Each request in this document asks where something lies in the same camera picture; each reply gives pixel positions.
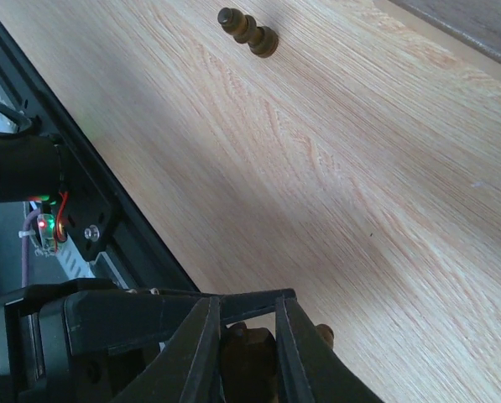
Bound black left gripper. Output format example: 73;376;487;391
0;279;166;402

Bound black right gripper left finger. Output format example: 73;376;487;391
112;296;222;402

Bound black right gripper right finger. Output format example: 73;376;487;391
275;298;381;402

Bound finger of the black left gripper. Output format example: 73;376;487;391
65;289;296;353

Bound dark king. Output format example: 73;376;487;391
220;322;278;402

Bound dark chess piece table far left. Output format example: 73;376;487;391
217;8;279;58

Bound wooden chess board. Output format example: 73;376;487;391
374;0;501;81

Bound grey slotted cable duct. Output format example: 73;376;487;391
55;243;95;280

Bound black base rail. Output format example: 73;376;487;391
0;21;196;291

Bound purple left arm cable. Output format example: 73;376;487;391
19;209;39;289

